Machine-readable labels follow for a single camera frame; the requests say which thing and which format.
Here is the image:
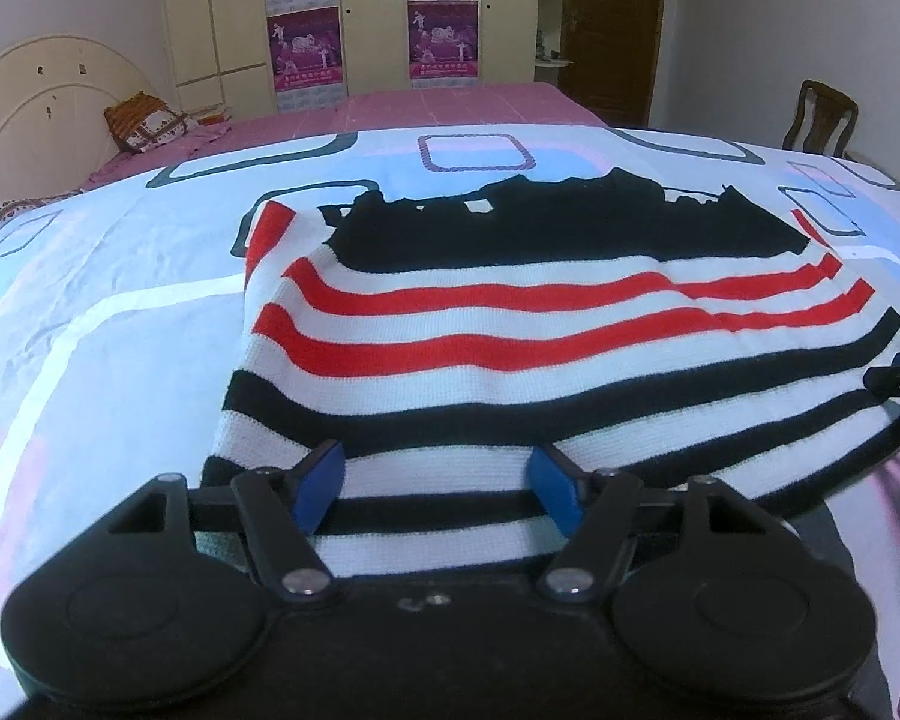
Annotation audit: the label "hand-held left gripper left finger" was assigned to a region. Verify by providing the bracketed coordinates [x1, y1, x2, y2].
[105, 439, 347, 605]

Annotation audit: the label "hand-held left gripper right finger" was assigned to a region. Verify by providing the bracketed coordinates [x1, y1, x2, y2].
[526, 442, 785, 605]

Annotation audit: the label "striped knit sweater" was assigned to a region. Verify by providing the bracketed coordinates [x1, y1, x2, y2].
[199, 172, 900, 583]

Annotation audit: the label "printed blanket with rectangles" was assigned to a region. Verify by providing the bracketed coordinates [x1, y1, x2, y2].
[0, 124, 900, 720]

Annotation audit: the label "wooden chair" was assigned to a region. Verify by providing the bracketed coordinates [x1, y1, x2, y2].
[781, 79, 860, 160]

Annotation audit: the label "pink bed sheet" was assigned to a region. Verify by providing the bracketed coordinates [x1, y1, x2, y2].
[82, 82, 610, 193]

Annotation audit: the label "orange patterned pillow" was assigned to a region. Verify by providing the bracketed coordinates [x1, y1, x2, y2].
[103, 91, 200, 155]

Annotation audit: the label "floral pillow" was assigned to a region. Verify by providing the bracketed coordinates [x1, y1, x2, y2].
[0, 190, 85, 231]

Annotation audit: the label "small dark shelf ornaments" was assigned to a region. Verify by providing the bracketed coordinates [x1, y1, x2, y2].
[535, 30, 572, 66]

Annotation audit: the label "brown wooden door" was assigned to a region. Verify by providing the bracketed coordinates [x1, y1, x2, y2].
[558, 0, 670, 129]

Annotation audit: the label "cream round headboard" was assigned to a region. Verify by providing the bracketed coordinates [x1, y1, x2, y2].
[0, 33, 155, 242]

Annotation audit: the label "cream wardrobe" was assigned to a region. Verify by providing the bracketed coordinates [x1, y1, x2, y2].
[157, 0, 575, 115]

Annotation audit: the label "purple wall poster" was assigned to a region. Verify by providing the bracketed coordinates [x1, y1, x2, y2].
[267, 7, 344, 92]
[408, 3, 482, 81]

